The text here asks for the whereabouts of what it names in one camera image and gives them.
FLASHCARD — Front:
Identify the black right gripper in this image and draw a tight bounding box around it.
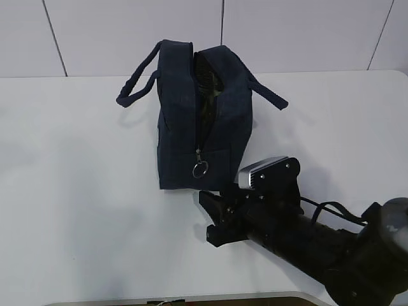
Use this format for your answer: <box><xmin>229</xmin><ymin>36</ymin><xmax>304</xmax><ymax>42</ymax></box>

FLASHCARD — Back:
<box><xmin>199</xmin><ymin>183</ymin><xmax>303</xmax><ymax>248</ymax></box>

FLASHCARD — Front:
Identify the silver bag zipper ring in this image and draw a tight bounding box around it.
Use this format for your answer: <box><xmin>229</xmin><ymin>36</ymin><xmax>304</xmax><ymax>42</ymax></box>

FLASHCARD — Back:
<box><xmin>191</xmin><ymin>148</ymin><xmax>210</xmax><ymax>179</ymax></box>

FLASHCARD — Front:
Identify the dark navy lunch bag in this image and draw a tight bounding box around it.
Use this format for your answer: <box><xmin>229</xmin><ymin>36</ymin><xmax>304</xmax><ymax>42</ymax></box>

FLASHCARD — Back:
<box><xmin>116</xmin><ymin>40</ymin><xmax>288</xmax><ymax>191</ymax></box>

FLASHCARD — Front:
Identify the green lidded glass container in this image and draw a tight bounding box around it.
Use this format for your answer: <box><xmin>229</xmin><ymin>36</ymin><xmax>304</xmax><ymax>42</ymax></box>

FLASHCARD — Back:
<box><xmin>194</xmin><ymin>52</ymin><xmax>224</xmax><ymax>128</ymax></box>

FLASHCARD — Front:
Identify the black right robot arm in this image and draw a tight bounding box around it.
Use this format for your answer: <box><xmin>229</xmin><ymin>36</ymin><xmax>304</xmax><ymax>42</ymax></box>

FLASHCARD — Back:
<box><xmin>199</xmin><ymin>182</ymin><xmax>407</xmax><ymax>305</ymax></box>

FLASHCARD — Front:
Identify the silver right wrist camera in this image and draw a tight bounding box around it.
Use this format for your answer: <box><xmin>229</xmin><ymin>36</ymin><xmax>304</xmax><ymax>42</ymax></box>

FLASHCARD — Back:
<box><xmin>236</xmin><ymin>156</ymin><xmax>300</xmax><ymax>207</ymax></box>

